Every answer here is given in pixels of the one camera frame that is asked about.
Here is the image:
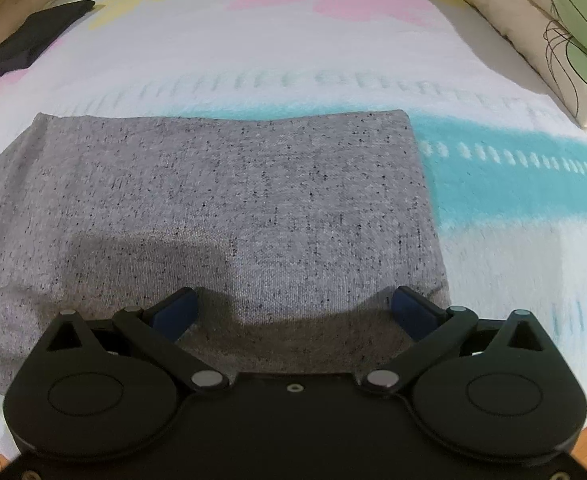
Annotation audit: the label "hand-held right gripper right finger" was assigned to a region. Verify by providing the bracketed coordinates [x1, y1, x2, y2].
[353, 285, 557, 395]

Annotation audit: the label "black folded cloth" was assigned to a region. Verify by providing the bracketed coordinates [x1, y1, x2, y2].
[0, 0, 97, 77]

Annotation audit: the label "cream floral pillow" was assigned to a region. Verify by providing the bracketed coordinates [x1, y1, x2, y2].
[420, 0, 587, 132]
[498, 0, 587, 83]

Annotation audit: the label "grey pants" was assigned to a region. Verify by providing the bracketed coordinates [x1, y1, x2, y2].
[0, 109, 450, 391]

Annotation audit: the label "pastel flower printed blanket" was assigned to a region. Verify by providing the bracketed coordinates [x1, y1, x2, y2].
[0, 0, 587, 456]

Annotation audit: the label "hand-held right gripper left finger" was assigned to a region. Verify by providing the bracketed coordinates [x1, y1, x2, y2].
[46, 287, 230, 394]

